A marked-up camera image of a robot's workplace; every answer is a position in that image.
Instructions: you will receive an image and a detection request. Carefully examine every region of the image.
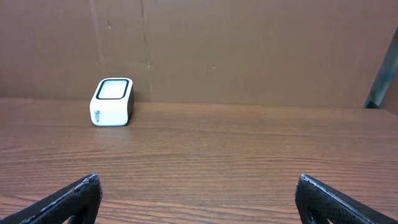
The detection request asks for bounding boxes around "white barcode scanner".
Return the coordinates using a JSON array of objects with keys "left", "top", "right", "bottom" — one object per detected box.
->
[{"left": 90, "top": 78, "right": 134, "bottom": 126}]

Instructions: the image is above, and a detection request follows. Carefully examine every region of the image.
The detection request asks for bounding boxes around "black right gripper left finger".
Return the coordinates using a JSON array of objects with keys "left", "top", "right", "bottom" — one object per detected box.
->
[{"left": 1, "top": 173, "right": 102, "bottom": 224}]

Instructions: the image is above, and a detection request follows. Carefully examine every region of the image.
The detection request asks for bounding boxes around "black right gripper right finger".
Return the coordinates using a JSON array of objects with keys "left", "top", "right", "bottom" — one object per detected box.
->
[{"left": 295, "top": 174, "right": 397, "bottom": 224}]

